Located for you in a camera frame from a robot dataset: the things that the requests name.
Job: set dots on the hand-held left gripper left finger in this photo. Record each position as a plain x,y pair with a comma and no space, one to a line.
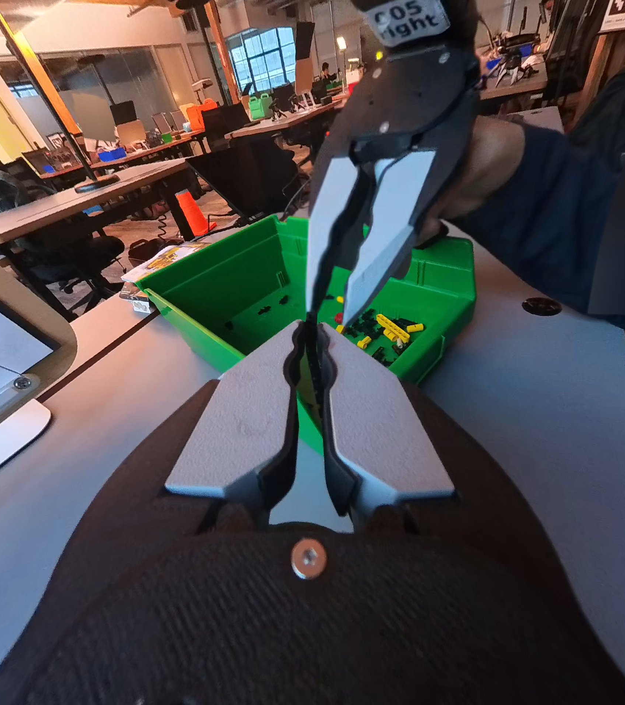
235,435

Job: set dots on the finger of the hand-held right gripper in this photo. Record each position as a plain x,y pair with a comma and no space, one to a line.
326,220
395,209

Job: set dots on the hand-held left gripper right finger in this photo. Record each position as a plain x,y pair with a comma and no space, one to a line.
384,435

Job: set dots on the black lego tread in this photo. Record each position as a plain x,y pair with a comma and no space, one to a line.
312,352

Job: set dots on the pile of lego pieces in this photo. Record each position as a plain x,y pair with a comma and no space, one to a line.
392,326

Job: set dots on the green plastic bin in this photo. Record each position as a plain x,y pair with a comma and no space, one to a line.
207,286

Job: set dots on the person's right forearm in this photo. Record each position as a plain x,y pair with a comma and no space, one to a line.
544,220

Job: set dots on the lego instruction booklet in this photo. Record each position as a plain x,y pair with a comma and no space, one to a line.
163,261

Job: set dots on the person's right hand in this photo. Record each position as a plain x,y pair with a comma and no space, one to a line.
488,165

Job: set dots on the large black panel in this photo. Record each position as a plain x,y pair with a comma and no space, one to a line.
246,176

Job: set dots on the green plastic jug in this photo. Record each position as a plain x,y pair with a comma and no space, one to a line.
260,106

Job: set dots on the orange traffic cone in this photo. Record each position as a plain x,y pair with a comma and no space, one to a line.
194,215

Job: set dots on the large paned window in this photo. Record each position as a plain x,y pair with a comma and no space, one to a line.
260,60

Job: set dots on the orange crate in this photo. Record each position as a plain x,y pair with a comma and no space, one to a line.
202,113

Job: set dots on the black white tag sign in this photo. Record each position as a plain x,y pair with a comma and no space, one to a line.
619,14

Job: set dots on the wooden document stand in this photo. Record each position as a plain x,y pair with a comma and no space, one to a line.
42,308

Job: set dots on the black pole stand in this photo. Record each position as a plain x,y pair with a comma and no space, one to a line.
97,184

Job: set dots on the white stand base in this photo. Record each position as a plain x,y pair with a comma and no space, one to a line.
3,446

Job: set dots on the black swivel office chair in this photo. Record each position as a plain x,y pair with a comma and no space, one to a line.
70,253

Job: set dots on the grey background desk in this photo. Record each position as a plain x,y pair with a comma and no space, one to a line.
42,212

